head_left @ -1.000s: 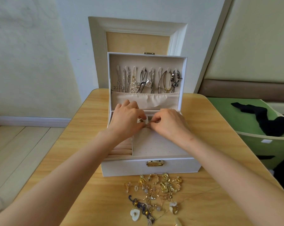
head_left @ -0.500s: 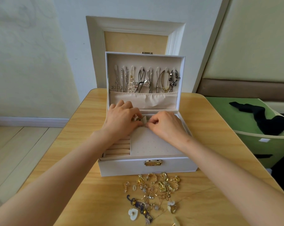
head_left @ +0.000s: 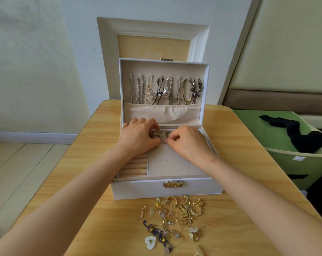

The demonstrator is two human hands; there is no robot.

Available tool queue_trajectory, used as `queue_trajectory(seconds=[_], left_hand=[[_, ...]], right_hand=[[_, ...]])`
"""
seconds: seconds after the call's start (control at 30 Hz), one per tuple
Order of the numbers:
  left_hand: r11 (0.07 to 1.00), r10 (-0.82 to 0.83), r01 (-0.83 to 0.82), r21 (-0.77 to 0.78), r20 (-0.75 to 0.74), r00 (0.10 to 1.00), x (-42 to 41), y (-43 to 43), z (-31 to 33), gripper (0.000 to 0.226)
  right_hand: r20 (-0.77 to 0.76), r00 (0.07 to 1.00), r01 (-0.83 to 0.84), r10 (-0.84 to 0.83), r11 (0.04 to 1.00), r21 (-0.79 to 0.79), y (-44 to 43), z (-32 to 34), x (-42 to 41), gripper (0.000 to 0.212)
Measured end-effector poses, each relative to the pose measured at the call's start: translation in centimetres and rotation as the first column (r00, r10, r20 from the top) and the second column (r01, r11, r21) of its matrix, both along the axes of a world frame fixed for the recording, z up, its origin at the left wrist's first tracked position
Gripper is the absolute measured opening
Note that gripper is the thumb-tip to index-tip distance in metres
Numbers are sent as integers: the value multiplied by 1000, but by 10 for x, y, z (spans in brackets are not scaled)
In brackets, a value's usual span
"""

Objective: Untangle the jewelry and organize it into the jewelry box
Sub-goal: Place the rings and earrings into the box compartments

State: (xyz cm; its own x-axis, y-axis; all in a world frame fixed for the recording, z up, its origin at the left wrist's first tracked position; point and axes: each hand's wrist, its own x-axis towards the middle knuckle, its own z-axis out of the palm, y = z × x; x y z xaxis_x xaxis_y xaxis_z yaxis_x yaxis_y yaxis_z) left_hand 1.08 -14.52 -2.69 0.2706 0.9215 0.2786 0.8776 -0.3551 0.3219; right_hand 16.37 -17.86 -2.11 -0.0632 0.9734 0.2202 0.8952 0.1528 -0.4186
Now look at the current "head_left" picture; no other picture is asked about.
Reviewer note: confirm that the person's right hand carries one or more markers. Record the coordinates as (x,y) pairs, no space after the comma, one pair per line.
(190,146)

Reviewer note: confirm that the person's left hand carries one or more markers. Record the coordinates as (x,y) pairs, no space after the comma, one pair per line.
(137,138)

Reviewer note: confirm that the white jewelry box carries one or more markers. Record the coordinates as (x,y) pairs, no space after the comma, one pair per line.
(174,162)

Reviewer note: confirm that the small earrings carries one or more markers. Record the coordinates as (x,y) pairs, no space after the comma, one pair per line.
(174,210)

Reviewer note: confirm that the person's right forearm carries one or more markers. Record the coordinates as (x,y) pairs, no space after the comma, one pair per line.
(273,210)

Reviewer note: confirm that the person's left forearm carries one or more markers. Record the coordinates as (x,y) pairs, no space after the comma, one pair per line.
(59,216)

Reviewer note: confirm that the black cloth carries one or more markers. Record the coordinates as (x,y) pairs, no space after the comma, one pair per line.
(302,137)

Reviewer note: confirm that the beige padded wall panel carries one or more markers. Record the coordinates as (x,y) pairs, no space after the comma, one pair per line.
(286,50)

